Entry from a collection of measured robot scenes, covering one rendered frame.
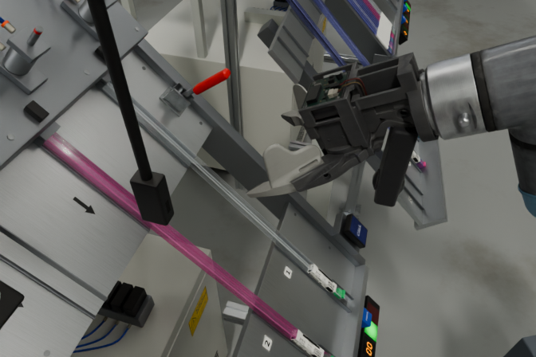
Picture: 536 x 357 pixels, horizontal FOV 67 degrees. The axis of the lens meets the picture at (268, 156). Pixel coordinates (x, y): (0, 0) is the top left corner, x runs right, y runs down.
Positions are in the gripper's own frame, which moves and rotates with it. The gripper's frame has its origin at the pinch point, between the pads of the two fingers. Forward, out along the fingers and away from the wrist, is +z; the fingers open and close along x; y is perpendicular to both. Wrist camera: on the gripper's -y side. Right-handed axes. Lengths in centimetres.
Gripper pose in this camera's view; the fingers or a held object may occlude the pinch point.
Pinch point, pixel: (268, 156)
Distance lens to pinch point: 51.2
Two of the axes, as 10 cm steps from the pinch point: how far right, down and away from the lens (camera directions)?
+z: -8.4, 1.8, 5.1
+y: -4.6, -7.3, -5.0
